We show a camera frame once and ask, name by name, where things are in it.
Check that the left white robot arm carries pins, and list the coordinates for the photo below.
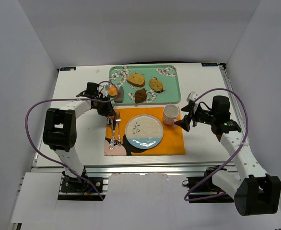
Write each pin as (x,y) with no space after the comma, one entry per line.
(60,131)

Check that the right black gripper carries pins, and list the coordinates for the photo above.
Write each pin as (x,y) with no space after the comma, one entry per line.
(191,119)

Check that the teal floral tray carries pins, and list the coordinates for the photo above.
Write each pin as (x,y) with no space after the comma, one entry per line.
(166,74)

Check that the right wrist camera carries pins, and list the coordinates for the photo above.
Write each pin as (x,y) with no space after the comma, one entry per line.
(192,96)

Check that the pink white mug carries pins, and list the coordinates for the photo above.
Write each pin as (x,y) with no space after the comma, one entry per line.
(170,114)

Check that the round orange bun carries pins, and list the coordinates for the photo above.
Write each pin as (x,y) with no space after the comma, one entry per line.
(112,91)

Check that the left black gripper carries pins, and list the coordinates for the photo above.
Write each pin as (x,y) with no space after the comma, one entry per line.
(109,113)

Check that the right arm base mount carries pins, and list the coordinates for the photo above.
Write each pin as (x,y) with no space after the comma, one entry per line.
(205,189)

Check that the small yellow bread slice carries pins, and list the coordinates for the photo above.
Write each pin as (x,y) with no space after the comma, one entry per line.
(156,85)

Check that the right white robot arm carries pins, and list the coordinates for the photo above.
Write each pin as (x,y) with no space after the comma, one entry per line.
(255,192)

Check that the silver fork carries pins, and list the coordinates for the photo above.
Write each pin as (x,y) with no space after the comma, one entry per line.
(118,121)

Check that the orange placemat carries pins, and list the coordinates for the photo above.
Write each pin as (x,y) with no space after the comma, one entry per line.
(172,142)

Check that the large yellow bread slice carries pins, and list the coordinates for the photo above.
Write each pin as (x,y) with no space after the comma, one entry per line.
(136,79)

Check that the wooden handled spatula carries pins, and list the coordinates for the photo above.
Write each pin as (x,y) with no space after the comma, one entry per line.
(120,95)

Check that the dark brown bread piece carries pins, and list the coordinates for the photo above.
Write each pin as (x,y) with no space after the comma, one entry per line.
(140,96)

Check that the white blue ceramic plate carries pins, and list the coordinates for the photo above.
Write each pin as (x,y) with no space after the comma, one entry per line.
(144,131)

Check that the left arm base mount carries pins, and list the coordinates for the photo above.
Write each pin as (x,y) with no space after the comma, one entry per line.
(76,189)

